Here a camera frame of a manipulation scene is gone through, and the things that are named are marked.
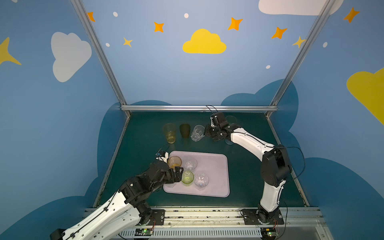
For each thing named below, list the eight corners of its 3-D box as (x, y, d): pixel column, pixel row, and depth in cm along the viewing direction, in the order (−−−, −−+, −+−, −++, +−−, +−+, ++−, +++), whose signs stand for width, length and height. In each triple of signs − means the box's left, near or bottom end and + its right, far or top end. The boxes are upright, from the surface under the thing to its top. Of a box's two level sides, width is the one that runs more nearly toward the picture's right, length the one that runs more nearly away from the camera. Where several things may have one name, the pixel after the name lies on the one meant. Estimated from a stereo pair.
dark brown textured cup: (179, 138, 112) (178, 128, 102) (183, 132, 115) (183, 121, 106) (187, 142, 110) (187, 131, 100) (191, 135, 114) (191, 125, 104)
